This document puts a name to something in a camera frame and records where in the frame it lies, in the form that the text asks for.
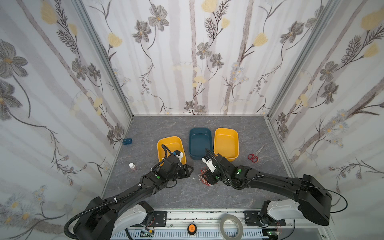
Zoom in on right yellow plastic bin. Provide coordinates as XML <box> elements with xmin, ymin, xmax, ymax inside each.
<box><xmin>214</xmin><ymin>128</ymin><xmax>240</xmax><ymax>162</ymax></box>

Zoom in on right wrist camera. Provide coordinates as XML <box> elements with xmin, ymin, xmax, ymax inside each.
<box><xmin>202</xmin><ymin>157</ymin><xmax>216</xmax><ymax>173</ymax></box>

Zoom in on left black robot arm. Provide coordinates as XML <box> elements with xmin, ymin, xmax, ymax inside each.
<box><xmin>64</xmin><ymin>145</ymin><xmax>194</xmax><ymax>240</ymax></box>

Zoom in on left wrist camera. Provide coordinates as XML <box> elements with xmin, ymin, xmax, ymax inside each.
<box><xmin>173</xmin><ymin>150</ymin><xmax>184</xmax><ymax>163</ymax></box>

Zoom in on orange emergency button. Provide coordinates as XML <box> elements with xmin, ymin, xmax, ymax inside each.
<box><xmin>187</xmin><ymin>224</ymin><xmax>197</xmax><ymax>236</ymax></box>

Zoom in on teal plastic bin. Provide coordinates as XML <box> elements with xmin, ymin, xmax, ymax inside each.
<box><xmin>189</xmin><ymin>128</ymin><xmax>214</xmax><ymax>160</ymax></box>

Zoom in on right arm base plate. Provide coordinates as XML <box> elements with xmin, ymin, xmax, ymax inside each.
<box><xmin>244</xmin><ymin>210</ymin><xmax>286</xmax><ymax>228</ymax></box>

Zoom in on roll of tape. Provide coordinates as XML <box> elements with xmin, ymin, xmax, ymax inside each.
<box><xmin>219</xmin><ymin>214</ymin><xmax>244</xmax><ymax>240</ymax></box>

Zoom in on left yellow plastic bin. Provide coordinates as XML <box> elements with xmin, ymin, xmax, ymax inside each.
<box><xmin>157</xmin><ymin>136</ymin><xmax>187</xmax><ymax>165</ymax></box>

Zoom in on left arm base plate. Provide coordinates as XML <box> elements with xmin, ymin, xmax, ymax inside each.
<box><xmin>145</xmin><ymin>211</ymin><xmax>168</xmax><ymax>228</ymax></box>

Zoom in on red handled scissors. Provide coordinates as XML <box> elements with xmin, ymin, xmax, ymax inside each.
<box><xmin>248</xmin><ymin>146</ymin><xmax>264</xmax><ymax>163</ymax></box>

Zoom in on small blue box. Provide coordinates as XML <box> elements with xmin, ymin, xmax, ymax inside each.
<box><xmin>122</xmin><ymin>138</ymin><xmax>133</xmax><ymax>145</ymax></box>

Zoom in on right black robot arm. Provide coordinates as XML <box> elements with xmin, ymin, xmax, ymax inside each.
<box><xmin>202</xmin><ymin>149</ymin><xmax>333</xmax><ymax>226</ymax></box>

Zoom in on yellow plastic bin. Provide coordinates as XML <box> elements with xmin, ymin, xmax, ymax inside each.
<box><xmin>214</xmin><ymin>128</ymin><xmax>240</xmax><ymax>162</ymax></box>
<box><xmin>157</xmin><ymin>136</ymin><xmax>187</xmax><ymax>165</ymax></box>

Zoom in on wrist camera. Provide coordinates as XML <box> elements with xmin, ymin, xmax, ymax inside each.
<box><xmin>202</xmin><ymin>157</ymin><xmax>216</xmax><ymax>173</ymax></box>
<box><xmin>173</xmin><ymin>150</ymin><xmax>184</xmax><ymax>163</ymax></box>

